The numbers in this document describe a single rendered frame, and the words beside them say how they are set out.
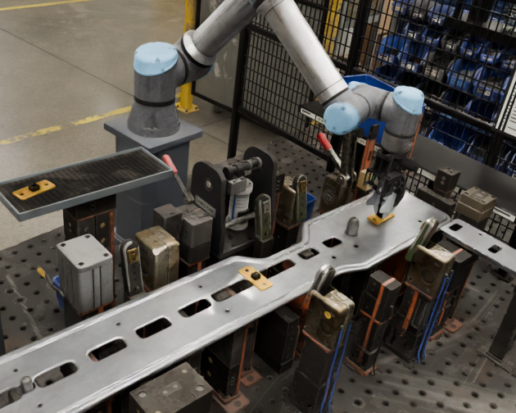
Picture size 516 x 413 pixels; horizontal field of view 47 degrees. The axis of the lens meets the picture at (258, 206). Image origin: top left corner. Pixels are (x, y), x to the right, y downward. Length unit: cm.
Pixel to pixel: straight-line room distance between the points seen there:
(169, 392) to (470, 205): 106
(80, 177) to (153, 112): 39
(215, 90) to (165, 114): 276
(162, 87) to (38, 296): 67
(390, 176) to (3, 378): 98
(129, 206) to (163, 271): 54
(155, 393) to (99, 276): 28
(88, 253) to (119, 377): 26
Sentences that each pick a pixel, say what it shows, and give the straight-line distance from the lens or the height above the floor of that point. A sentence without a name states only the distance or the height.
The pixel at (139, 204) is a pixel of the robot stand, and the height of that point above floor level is 89.
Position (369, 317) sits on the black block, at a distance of 150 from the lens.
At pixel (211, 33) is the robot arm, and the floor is 138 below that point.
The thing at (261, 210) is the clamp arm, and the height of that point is 107.
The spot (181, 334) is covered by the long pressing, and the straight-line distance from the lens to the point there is 120.
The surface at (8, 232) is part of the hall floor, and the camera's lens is 328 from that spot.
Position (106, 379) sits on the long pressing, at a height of 100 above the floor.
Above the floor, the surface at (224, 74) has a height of 40.
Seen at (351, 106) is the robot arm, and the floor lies 136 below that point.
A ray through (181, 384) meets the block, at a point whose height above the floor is 103.
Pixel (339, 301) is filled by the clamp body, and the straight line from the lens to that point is 127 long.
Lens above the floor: 184
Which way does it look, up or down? 31 degrees down
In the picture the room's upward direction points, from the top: 8 degrees clockwise
